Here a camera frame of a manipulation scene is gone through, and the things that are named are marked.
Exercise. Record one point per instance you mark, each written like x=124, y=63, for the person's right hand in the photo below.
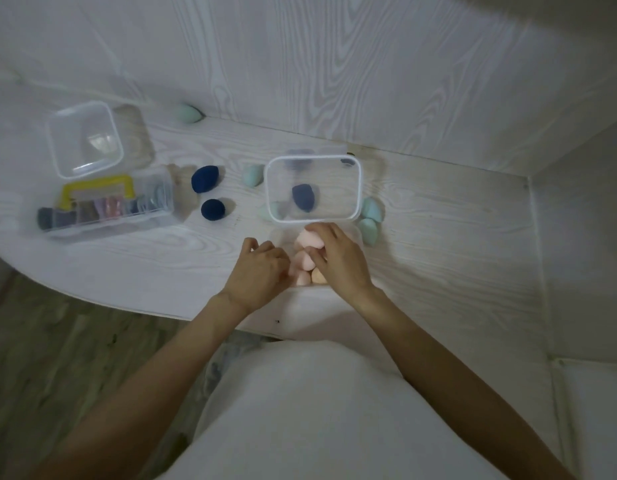
x=344, y=264

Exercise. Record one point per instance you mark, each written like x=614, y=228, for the person's left hand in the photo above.
x=256, y=274

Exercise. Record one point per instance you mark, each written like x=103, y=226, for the person's right fingers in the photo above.
x=324, y=239

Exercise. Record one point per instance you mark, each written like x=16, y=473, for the person's left fingers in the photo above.
x=273, y=257

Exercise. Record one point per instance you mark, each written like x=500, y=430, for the pink makeup sponge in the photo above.
x=305, y=239
x=302, y=262
x=299, y=278

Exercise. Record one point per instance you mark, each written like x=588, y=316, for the clear container holding pink sponges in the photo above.
x=356, y=235

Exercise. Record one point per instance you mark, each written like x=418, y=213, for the person's right forearm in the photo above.
x=453, y=384

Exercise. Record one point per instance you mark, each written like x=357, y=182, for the person's left forearm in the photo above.
x=153, y=379

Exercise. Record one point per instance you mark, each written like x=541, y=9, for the orange makeup sponge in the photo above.
x=318, y=277

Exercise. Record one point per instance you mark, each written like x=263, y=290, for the mint green makeup sponge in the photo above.
x=368, y=231
x=188, y=113
x=253, y=175
x=372, y=208

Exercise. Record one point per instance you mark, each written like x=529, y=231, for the dark blue makeup sponge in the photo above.
x=303, y=196
x=214, y=209
x=205, y=178
x=348, y=161

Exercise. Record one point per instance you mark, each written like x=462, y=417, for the clear rectangular plastic container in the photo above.
x=333, y=187

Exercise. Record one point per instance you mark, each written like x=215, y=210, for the person's white shirt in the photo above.
x=313, y=419

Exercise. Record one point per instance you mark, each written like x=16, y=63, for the assorted small hair accessories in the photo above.
x=108, y=205

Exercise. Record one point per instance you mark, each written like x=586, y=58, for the empty clear square plastic container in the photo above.
x=85, y=139

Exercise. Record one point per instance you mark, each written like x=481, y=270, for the white cushion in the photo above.
x=596, y=419

